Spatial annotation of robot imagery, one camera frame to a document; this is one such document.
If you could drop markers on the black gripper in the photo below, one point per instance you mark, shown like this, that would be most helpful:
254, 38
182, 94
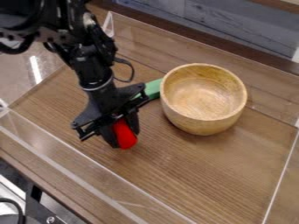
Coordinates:
110, 104

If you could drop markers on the red plush strawberry toy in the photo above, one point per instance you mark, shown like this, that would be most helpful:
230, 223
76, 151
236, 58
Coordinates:
126, 137

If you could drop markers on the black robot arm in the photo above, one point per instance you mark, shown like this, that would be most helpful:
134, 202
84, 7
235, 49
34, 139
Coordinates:
67, 28

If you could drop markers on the green foam block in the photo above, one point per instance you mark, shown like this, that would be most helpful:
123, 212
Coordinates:
151, 89

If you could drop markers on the wooden bowl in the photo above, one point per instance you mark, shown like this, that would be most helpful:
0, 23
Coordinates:
203, 98

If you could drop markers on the clear acrylic corner bracket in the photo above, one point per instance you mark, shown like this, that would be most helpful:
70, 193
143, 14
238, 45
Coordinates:
108, 26

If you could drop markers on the black metal table bracket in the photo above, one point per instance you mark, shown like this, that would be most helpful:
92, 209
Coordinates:
36, 213

